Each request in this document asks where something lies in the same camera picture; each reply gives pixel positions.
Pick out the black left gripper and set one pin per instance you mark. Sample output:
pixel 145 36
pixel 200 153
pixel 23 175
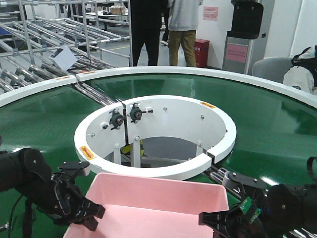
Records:
pixel 64 202

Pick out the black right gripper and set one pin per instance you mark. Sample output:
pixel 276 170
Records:
pixel 243 220

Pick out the pink plastic bin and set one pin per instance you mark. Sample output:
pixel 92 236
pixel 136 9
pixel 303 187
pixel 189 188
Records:
pixel 138 207

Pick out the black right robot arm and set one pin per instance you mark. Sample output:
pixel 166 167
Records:
pixel 266 212

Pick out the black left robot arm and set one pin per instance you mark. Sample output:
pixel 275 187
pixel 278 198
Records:
pixel 26 171

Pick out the left black bearing block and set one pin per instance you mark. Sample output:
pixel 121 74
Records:
pixel 117 119

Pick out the black bearing block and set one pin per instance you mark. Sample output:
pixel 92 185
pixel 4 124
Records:
pixel 136 113
pixel 117 119

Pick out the green conveyor belt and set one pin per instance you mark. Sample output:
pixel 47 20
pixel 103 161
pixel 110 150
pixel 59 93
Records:
pixel 276 134

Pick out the right black bearing block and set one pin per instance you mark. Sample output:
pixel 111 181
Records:
pixel 136 113

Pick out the steel transfer rollers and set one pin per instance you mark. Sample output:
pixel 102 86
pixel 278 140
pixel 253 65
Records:
pixel 94 94

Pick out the white box on rack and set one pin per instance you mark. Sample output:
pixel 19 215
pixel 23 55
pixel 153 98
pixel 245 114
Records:
pixel 64 58

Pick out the grey chair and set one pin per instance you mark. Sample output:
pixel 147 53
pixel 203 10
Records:
pixel 272 68

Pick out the jacket on chair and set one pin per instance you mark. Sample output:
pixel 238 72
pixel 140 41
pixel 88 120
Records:
pixel 303 73

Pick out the red fire extinguisher box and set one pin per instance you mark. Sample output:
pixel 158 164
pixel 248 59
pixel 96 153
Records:
pixel 201 49

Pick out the metal roller rack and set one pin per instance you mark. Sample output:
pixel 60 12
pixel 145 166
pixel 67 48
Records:
pixel 31 30

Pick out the person in grey hoodie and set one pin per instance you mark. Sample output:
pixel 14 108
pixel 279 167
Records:
pixel 182 24

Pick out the grey stand with black box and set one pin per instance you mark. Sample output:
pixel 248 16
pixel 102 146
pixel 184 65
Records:
pixel 245 29

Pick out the person in dark clothes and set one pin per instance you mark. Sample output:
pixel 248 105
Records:
pixel 146 23

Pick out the pink wall notice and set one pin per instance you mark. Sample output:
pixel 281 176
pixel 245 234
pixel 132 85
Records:
pixel 210 13

